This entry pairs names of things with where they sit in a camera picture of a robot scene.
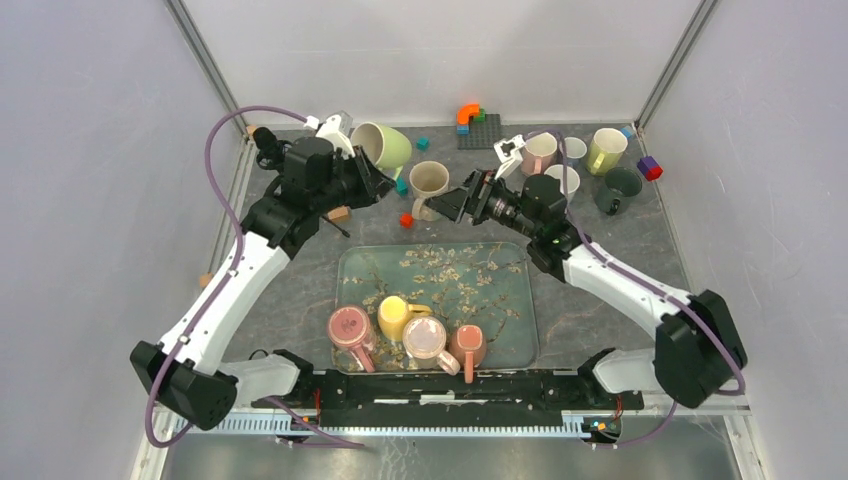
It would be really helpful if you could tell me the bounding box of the floral teal tray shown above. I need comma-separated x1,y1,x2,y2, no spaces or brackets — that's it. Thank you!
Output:
336,242,539,370

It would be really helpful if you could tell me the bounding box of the blue-grey square mug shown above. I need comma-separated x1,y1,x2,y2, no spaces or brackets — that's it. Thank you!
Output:
563,136,588,168

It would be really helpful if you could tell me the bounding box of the light pink hexagonal mug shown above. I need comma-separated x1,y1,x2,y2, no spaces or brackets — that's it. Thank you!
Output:
520,132,559,176

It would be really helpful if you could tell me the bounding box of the purple and red block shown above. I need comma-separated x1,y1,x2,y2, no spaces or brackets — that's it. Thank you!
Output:
637,156,664,182

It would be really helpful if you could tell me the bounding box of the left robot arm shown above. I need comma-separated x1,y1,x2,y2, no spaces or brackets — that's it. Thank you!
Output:
130,137,395,430

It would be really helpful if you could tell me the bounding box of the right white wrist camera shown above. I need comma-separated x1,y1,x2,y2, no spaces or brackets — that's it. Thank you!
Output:
493,134,526,179

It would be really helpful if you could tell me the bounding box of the dark teal mug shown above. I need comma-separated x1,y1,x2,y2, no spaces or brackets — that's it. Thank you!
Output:
594,167,642,216

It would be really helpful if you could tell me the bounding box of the tan rectangular block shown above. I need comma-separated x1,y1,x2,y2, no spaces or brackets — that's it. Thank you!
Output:
327,206,351,223

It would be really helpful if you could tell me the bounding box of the yellow-green hexagonal mug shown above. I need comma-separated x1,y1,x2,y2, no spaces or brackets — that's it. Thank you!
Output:
585,128,628,176

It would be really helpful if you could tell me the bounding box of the cream and green mug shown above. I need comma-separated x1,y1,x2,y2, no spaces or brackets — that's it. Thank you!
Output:
409,160,450,222

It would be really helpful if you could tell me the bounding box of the light blue mug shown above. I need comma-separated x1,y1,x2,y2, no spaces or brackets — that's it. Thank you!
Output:
544,164,581,203

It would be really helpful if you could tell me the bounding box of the yellow mug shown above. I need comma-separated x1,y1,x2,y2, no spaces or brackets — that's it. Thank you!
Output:
377,295,433,342

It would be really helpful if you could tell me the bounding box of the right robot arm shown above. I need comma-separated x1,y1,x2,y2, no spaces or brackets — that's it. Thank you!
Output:
424,170,747,409

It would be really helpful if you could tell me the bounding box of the red-pink mug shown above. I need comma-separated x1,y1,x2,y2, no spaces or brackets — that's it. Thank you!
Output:
327,305,377,373

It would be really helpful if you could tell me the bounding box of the orange curved block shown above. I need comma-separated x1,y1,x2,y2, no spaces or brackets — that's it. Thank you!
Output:
456,103,480,125

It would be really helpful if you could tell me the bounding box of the pale pink mug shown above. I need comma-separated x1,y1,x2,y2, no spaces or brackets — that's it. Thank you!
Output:
402,316,460,375

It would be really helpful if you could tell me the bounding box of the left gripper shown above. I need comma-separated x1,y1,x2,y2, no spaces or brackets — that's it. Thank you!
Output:
313,144,398,216

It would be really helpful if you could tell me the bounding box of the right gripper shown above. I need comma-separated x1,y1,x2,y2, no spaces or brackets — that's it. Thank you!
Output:
424,168,540,240

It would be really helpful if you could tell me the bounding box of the coral mug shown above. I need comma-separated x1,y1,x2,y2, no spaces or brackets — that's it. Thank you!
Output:
449,325,487,384

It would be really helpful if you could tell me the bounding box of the black microphone tripod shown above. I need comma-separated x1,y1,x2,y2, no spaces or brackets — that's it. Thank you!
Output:
251,127,335,209

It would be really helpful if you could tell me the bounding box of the teal rectangular block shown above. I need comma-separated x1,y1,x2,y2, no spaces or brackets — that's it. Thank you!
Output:
395,177,409,197

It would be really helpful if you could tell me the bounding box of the light green mug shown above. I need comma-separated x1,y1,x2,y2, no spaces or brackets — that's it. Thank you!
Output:
350,122,412,180

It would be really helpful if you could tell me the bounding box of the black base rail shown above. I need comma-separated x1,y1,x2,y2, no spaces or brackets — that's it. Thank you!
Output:
279,350,645,427

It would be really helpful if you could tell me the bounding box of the red cube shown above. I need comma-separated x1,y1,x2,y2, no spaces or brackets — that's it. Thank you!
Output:
399,213,415,229

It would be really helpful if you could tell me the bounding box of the grey lego baseplate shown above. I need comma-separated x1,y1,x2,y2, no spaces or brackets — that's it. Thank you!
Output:
456,114,503,150

